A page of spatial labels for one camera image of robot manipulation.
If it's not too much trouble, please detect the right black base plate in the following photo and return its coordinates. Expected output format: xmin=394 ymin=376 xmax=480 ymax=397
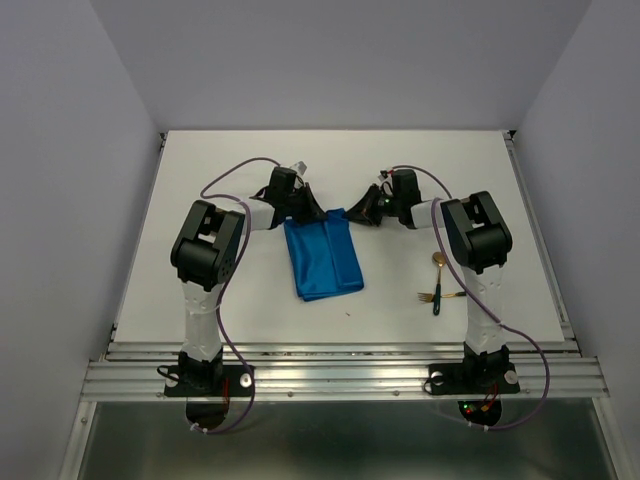
xmin=422 ymin=363 xmax=521 ymax=398

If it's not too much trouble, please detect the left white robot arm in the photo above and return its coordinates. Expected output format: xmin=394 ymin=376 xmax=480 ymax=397
xmin=162 ymin=162 xmax=327 ymax=394

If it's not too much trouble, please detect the blue cloth napkin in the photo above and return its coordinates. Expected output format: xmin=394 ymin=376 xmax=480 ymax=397
xmin=284 ymin=208 xmax=364 ymax=302

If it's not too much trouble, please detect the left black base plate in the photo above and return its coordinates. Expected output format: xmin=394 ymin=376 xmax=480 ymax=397
xmin=156 ymin=365 xmax=254 ymax=398

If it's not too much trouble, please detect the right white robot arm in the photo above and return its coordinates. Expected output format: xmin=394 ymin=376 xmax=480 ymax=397
xmin=344 ymin=167 xmax=519 ymax=395

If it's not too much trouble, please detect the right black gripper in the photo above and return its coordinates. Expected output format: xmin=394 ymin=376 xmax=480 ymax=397
xmin=342 ymin=184 xmax=400 ymax=226

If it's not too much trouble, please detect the gold spoon green handle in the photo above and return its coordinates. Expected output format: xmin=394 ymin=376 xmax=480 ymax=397
xmin=432 ymin=251 xmax=447 ymax=316

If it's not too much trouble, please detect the gold fork green handle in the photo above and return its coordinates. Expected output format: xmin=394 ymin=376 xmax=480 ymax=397
xmin=417 ymin=291 xmax=466 ymax=303

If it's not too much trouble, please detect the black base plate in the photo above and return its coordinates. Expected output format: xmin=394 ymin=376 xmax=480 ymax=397
xmin=422 ymin=363 xmax=521 ymax=398
xmin=156 ymin=365 xmax=254 ymax=398

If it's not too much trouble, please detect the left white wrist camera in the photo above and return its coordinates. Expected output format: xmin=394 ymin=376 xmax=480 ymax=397
xmin=289 ymin=161 xmax=307 ymax=176

